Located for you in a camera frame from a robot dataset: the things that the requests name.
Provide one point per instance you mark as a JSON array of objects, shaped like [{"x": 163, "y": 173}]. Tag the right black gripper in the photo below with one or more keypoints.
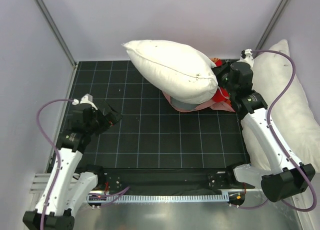
[{"x": 220, "y": 70}]

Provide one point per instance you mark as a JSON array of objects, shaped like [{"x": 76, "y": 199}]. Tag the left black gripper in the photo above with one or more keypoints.
[{"x": 110, "y": 112}]

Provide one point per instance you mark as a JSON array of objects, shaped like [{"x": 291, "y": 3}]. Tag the red patterned pillowcase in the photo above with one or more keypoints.
[{"x": 200, "y": 104}]

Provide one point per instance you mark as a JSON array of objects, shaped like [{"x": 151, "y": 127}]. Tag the white pillow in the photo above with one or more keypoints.
[
  {"x": 291, "y": 114},
  {"x": 147, "y": 56}
]

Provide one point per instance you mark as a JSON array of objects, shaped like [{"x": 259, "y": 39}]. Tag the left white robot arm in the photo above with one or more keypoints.
[{"x": 59, "y": 203}]

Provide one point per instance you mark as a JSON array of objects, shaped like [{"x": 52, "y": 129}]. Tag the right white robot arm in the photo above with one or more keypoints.
[{"x": 287, "y": 175}]

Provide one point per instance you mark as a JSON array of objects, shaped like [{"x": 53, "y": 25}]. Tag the black grid mat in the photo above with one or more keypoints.
[{"x": 152, "y": 134}]

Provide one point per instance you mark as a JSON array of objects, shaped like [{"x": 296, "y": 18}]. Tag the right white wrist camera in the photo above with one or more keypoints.
[{"x": 247, "y": 57}]

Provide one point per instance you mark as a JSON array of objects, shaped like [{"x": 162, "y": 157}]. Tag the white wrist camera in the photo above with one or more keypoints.
[
  {"x": 247, "y": 57},
  {"x": 86, "y": 99}
]

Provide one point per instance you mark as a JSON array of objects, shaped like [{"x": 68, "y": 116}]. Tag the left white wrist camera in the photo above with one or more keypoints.
[{"x": 86, "y": 99}]

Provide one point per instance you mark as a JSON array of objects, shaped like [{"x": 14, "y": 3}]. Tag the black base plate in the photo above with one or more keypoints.
[{"x": 170, "y": 181}]

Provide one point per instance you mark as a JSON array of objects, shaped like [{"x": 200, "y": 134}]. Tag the right aluminium frame post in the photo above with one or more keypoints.
[{"x": 282, "y": 5}]

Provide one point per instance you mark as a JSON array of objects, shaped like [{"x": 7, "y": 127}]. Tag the aluminium frame post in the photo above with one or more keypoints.
[
  {"x": 282, "y": 5},
  {"x": 54, "y": 29}
]

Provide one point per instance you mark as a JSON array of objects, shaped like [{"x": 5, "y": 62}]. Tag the white slotted cable duct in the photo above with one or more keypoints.
[{"x": 158, "y": 199}]

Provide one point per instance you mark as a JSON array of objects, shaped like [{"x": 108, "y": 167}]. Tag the left aluminium frame post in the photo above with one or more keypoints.
[{"x": 54, "y": 29}]

